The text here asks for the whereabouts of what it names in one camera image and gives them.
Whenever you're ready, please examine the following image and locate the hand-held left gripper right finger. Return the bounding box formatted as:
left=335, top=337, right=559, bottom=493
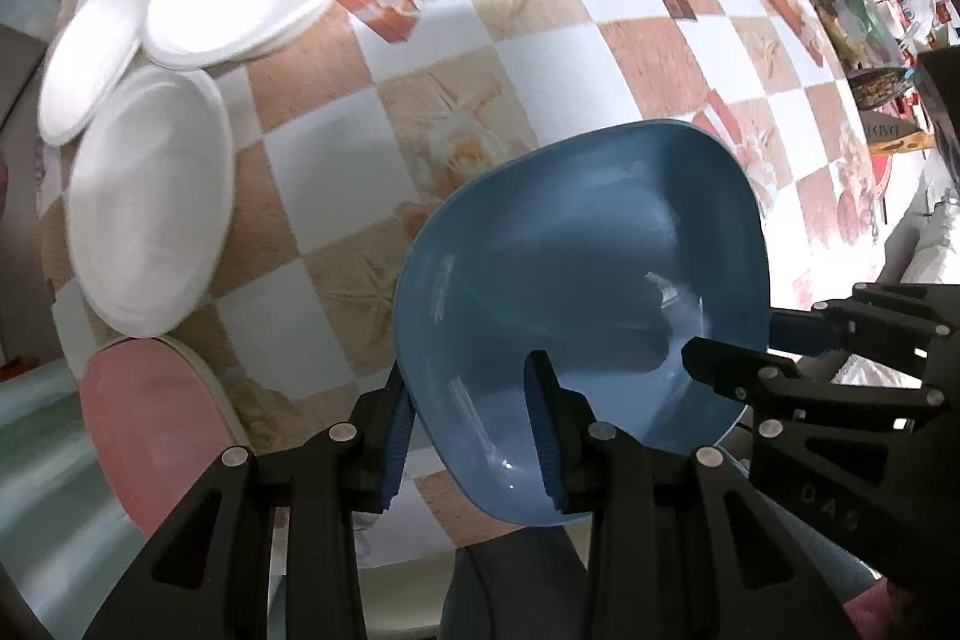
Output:
left=521, top=351, right=863, bottom=640

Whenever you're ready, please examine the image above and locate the brown printed box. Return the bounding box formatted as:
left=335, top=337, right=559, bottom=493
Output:
left=862, top=113, right=938, bottom=155

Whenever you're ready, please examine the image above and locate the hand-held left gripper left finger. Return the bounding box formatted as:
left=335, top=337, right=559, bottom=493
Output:
left=82, top=370, right=417, bottom=640

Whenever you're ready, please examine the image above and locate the pink stool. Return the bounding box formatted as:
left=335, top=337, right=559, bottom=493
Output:
left=79, top=336, right=252, bottom=536

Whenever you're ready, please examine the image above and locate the blue bowl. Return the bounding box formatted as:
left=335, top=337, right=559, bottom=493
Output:
left=391, top=119, right=772, bottom=528

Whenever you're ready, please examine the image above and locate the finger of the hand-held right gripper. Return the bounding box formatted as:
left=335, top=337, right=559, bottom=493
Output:
left=681, top=336, right=947, bottom=536
left=769, top=282, right=960, bottom=386

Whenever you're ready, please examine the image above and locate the checkered printed tablecloth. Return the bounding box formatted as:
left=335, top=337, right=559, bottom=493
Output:
left=37, top=0, right=893, bottom=570

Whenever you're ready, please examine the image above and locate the pale green curtain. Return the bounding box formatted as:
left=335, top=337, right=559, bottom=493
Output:
left=0, top=359, right=151, bottom=618

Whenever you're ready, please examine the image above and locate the person's left leg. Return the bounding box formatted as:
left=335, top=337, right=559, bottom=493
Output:
left=439, top=524, right=593, bottom=640

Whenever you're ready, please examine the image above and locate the patterned dish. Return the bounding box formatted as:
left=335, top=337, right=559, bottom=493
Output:
left=847, top=66, right=917, bottom=110

